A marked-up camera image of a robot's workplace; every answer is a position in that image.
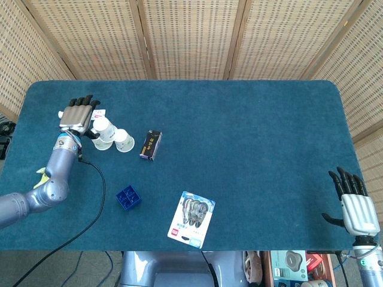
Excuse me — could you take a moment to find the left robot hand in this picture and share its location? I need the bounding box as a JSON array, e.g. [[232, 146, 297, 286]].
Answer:
[[59, 94, 101, 140]]

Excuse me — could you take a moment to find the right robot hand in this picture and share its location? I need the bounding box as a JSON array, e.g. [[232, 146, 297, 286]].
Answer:
[[321, 166, 381, 237]]

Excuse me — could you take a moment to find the white floral toothpaste tube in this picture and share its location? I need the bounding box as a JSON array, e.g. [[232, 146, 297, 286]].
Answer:
[[57, 108, 107, 121]]

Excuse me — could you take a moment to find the small red box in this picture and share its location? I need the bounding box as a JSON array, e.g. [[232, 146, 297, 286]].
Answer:
[[306, 253, 324, 272]]

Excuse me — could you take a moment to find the green yellow snack bag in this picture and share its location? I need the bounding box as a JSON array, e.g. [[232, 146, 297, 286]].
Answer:
[[33, 167, 49, 190]]

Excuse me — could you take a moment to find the black equipment on floor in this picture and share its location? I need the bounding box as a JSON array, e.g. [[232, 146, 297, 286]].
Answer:
[[0, 121, 16, 160]]

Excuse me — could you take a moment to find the black and purple carton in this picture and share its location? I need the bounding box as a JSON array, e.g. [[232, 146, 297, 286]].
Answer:
[[139, 129, 163, 161]]

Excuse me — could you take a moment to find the teal box with grey device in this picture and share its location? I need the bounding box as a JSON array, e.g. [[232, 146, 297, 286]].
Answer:
[[270, 250, 309, 282]]

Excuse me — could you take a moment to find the blue four-cell plastic holder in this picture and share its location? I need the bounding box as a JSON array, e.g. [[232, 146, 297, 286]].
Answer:
[[115, 185, 141, 212]]

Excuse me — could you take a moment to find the wooden crate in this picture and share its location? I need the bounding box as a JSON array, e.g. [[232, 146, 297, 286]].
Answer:
[[262, 250, 338, 287]]

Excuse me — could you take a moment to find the beige crumpled bag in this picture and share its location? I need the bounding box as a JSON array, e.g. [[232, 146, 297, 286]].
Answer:
[[244, 251, 263, 285]]

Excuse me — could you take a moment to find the woven bamboo folding screen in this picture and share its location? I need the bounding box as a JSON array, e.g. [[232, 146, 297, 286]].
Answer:
[[0, 0, 383, 207]]

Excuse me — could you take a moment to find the grey-blue robot torso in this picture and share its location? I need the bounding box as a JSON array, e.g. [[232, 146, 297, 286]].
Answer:
[[119, 250, 251, 287]]

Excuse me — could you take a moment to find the black cable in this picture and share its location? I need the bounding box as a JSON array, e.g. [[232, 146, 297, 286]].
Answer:
[[11, 155, 107, 287]]

